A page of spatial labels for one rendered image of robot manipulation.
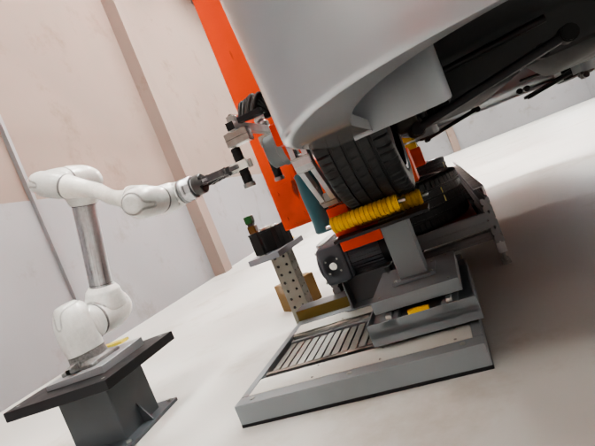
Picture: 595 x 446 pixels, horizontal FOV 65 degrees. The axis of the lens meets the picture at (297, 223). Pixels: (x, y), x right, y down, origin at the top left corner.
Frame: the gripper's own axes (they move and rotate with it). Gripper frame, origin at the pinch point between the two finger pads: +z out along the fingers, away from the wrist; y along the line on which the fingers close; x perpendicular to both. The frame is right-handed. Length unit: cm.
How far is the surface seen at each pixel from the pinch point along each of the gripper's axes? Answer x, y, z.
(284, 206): -19, -59, -12
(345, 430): -83, 38, 14
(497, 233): -67, -70, 75
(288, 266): -50, -73, -27
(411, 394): -83, 26, 33
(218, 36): 68, -60, -11
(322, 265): -49, -39, 2
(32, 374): -71, -128, -295
